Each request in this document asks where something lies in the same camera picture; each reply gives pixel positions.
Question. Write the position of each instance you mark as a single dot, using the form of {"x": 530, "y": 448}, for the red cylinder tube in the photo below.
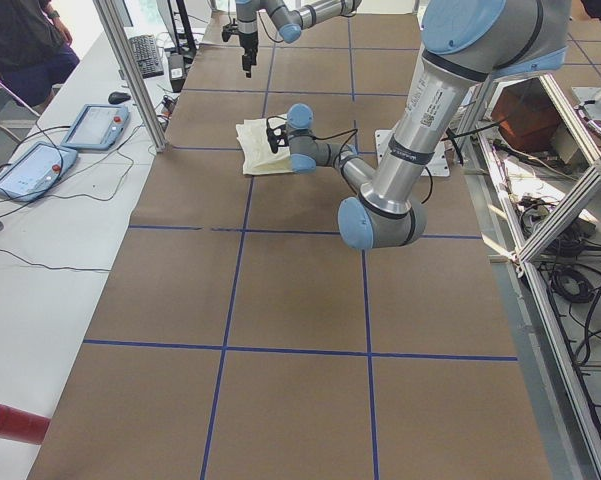
{"x": 22, "y": 426}

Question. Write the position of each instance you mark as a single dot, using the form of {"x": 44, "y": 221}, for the black power adapter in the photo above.
{"x": 176, "y": 72}

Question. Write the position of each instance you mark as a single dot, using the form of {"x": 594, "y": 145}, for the cream long-sleeve cat shirt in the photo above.
{"x": 258, "y": 157}

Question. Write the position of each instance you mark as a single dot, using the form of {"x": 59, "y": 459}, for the black computer mouse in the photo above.
{"x": 118, "y": 97}

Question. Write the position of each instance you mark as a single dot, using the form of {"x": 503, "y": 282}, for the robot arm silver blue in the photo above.
{"x": 464, "y": 44}
{"x": 289, "y": 23}

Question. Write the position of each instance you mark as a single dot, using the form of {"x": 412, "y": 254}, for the person in dark clothes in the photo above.
{"x": 35, "y": 51}

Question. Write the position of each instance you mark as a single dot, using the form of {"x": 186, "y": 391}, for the black keyboard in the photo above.
{"x": 146, "y": 53}

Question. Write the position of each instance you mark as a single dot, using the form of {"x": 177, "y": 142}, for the aluminium frame post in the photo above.
{"x": 115, "y": 32}

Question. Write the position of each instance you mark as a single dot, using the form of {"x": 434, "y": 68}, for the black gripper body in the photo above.
{"x": 281, "y": 143}
{"x": 247, "y": 41}

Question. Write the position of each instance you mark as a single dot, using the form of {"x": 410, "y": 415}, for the blue teach pendant near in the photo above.
{"x": 36, "y": 172}

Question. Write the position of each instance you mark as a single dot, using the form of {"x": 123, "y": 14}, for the aluminium frame rack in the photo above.
{"x": 541, "y": 145}

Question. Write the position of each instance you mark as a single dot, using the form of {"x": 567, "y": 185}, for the blue teach pendant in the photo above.
{"x": 36, "y": 172}
{"x": 97, "y": 127}

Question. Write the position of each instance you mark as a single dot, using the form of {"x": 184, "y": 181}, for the blue teach pendant far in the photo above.
{"x": 97, "y": 127}

